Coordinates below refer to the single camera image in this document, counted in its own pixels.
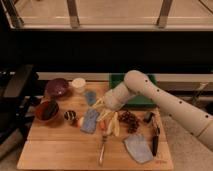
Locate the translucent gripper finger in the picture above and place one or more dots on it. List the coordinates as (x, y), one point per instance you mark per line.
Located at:
(105, 113)
(98, 104)

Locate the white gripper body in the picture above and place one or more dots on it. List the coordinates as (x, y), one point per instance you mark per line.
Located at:
(117, 97)

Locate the blue sponge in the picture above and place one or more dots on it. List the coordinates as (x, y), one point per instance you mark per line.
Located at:
(89, 122)

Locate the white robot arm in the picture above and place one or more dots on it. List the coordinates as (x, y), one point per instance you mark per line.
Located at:
(194, 120)

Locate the clear plastic cup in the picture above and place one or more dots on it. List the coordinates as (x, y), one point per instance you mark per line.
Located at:
(90, 97)

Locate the white cup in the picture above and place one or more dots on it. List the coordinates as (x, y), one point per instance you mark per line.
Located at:
(79, 85)

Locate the black striped small cup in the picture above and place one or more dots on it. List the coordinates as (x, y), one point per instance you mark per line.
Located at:
(70, 116)

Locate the orange carrot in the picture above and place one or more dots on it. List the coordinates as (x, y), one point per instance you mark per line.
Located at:
(103, 125)

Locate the yellow banana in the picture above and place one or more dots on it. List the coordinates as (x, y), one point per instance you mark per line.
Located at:
(113, 127)

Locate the bunch of dark grapes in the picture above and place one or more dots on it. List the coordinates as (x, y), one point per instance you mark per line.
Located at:
(131, 120)

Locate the silver fork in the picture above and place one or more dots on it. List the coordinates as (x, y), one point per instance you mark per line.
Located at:
(103, 145)

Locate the green plastic tray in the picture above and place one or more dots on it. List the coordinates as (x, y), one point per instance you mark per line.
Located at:
(137, 101)

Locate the yellow round fruit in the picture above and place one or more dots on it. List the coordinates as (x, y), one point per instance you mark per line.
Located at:
(80, 122)

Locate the wooden cutting board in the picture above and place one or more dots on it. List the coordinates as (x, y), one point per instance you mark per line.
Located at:
(57, 146)

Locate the grey folded cloth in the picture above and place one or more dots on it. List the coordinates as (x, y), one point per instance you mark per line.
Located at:
(138, 148)

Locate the purple bowl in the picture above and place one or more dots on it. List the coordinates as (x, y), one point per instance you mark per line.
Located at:
(57, 87)

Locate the dark object in red bowl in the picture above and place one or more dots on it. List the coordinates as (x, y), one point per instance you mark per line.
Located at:
(48, 112)

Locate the red bowl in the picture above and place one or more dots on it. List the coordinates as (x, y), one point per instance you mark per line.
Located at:
(41, 107)

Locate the black office chair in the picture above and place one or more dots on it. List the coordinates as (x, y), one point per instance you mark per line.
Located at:
(17, 94)

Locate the black handled knife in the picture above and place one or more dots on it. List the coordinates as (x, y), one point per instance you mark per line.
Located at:
(155, 139)

